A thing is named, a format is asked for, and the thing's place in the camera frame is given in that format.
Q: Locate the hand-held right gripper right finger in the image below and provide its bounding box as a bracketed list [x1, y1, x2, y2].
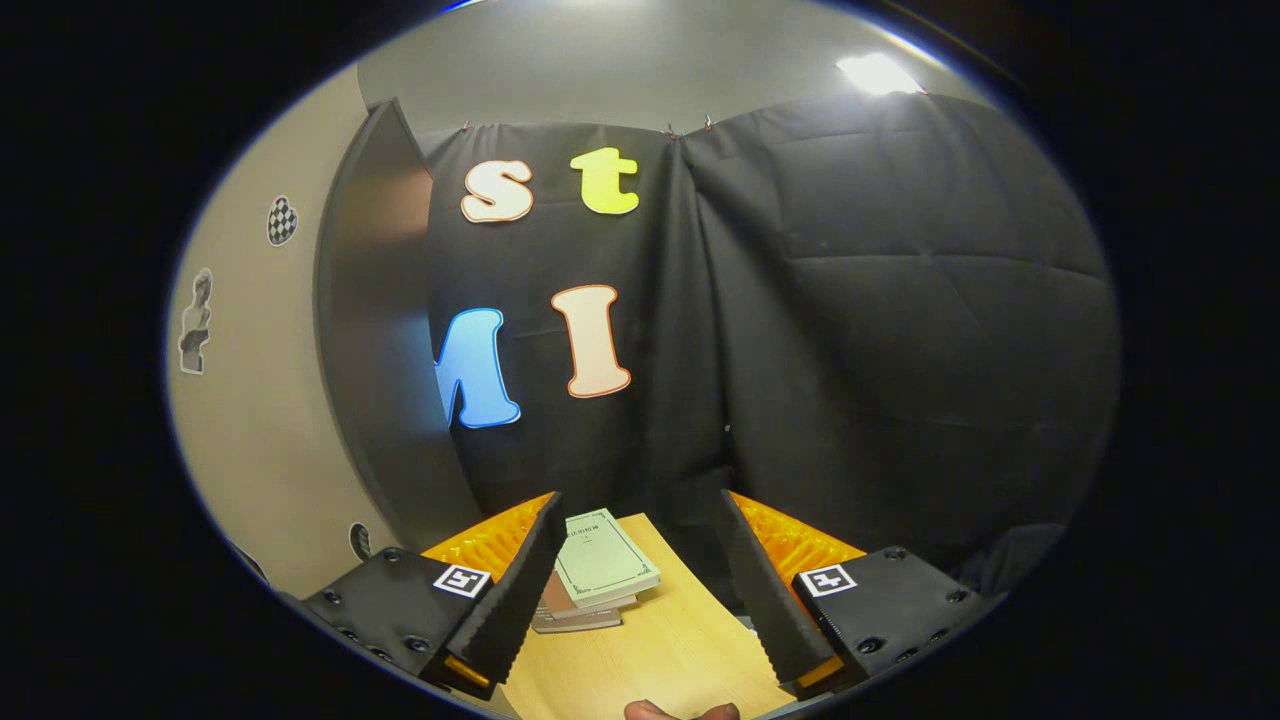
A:
[718, 488, 1006, 701]

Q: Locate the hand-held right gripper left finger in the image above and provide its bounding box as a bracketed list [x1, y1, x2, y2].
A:
[275, 490, 567, 701]

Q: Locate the grey cabinet door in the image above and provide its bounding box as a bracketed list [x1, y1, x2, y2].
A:
[165, 65, 403, 601]

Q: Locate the dark grey cabinet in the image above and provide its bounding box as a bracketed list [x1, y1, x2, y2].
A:
[313, 97, 486, 549]

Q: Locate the brown book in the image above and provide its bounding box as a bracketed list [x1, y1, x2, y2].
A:
[540, 570, 641, 622]

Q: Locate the green book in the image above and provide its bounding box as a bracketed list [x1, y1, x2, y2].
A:
[553, 508, 662, 608]

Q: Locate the black backdrop cloth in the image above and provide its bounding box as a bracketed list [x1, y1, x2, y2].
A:
[418, 92, 1121, 601]

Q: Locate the ceiling light panel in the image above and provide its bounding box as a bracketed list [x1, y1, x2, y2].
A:
[835, 52, 926, 98]

